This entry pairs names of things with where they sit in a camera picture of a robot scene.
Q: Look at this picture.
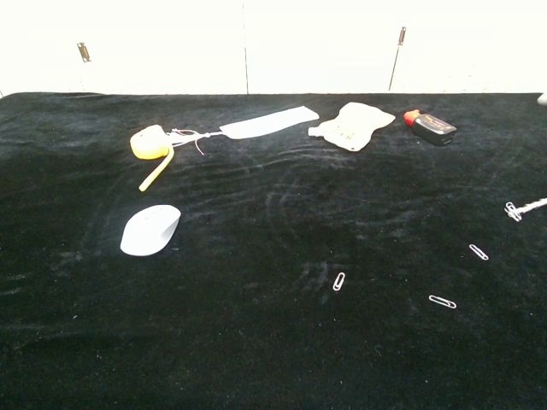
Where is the black bead chain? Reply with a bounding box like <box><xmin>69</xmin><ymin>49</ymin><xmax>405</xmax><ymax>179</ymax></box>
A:
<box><xmin>515</xmin><ymin>196</ymin><xmax>547</xmax><ymax>217</ymax></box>

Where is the woven folding screen panel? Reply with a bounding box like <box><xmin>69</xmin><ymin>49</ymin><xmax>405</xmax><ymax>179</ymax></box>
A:
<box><xmin>388</xmin><ymin>0</ymin><xmax>547</xmax><ymax>96</ymax></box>
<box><xmin>244</xmin><ymin>0</ymin><xmax>405</xmax><ymax>95</ymax></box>
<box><xmin>79</xmin><ymin>0</ymin><xmax>248</xmax><ymax>96</ymax></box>
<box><xmin>0</xmin><ymin>0</ymin><xmax>86</xmax><ymax>98</ymax></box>

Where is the black bottle with red cap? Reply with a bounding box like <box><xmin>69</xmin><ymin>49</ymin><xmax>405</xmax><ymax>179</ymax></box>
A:
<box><xmin>403</xmin><ymin>108</ymin><xmax>458</xmax><ymax>148</ymax></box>

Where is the orange spout pouch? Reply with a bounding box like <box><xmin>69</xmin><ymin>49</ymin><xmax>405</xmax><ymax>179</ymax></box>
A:
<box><xmin>308</xmin><ymin>102</ymin><xmax>397</xmax><ymax>153</ymax></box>

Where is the white bookmark with tassel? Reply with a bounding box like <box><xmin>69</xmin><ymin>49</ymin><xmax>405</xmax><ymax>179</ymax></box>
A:
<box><xmin>169</xmin><ymin>104</ymin><xmax>321</xmax><ymax>155</ymax></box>

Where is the black velvet tablecloth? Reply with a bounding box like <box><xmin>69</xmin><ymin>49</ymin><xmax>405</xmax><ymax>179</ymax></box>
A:
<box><xmin>0</xmin><ymin>91</ymin><xmax>547</xmax><ymax>410</ymax></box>

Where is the yellow tape measure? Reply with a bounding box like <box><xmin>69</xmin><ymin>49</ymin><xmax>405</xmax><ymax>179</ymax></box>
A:
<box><xmin>129</xmin><ymin>124</ymin><xmax>176</xmax><ymax>192</ymax></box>

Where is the white computer mouse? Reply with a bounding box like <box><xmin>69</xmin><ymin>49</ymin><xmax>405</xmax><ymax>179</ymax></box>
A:
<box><xmin>120</xmin><ymin>204</ymin><xmax>182</xmax><ymax>257</ymax></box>

